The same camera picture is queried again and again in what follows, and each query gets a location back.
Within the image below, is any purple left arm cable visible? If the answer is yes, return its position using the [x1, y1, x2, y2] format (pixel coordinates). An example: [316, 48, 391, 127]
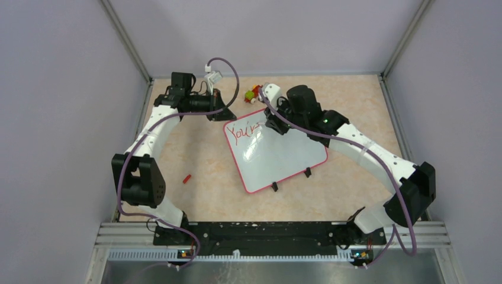
[117, 57, 240, 271]

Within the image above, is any red marker cap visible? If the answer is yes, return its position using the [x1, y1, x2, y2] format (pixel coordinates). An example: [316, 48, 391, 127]
[183, 175, 191, 184]

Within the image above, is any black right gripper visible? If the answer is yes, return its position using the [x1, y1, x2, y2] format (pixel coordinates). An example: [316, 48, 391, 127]
[264, 98, 307, 136]

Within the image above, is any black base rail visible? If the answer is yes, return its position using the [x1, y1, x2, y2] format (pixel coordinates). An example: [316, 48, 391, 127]
[153, 221, 387, 256]

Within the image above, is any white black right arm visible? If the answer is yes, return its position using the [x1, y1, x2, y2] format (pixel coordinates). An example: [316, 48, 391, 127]
[259, 83, 436, 244]

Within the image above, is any pink framed whiteboard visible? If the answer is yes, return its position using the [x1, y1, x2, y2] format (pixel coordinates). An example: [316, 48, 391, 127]
[223, 109, 329, 193]

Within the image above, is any colourful toy car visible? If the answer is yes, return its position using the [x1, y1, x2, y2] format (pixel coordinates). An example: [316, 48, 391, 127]
[244, 85, 262, 104]

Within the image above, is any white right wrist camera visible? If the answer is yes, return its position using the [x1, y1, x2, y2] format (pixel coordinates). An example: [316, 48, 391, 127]
[259, 83, 282, 109]

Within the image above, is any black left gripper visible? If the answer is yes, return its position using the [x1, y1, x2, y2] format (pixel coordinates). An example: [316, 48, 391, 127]
[186, 88, 237, 122]

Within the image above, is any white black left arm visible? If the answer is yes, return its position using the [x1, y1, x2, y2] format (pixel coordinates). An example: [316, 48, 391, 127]
[111, 71, 236, 245]

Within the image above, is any grey cable duct strip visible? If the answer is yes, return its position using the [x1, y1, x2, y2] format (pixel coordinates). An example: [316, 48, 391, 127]
[108, 248, 354, 262]

